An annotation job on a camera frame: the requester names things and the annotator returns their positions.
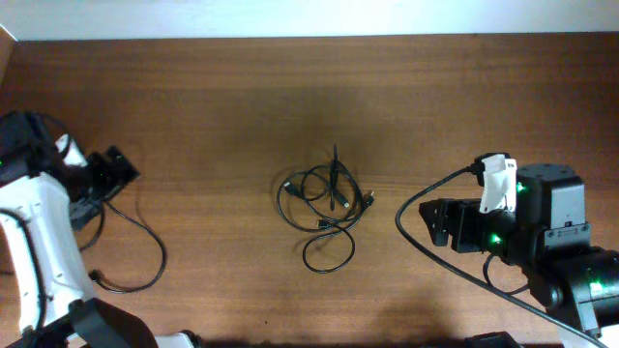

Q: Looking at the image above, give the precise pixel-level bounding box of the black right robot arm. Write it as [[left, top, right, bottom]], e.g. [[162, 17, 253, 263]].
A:
[[413, 154, 618, 347]]

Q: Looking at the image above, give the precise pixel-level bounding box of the thick black HDMI cable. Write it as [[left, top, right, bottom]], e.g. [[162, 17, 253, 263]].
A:
[[76, 197, 168, 295]]

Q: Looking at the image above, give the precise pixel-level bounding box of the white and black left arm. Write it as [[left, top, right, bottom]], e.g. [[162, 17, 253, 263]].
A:
[[1, 111, 193, 347]]

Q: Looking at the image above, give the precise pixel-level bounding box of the black right camera cable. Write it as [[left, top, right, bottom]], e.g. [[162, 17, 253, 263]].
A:
[[394, 163, 610, 348]]

